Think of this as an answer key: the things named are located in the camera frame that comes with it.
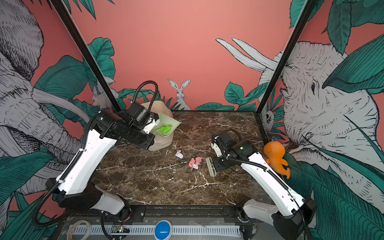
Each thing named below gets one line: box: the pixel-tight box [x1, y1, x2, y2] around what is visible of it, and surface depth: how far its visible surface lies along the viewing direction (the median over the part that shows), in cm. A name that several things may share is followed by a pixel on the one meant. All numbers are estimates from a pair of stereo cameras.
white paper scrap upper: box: [175, 150, 184, 159], surface depth 97 cm
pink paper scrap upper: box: [195, 156, 204, 165], surface depth 94 cm
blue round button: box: [154, 219, 173, 240], surface depth 70 cm
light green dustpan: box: [151, 112, 182, 137], surface depth 70 cm
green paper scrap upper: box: [156, 123, 172, 134], surface depth 69 cm
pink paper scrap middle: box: [188, 158, 196, 172], surface depth 94 cm
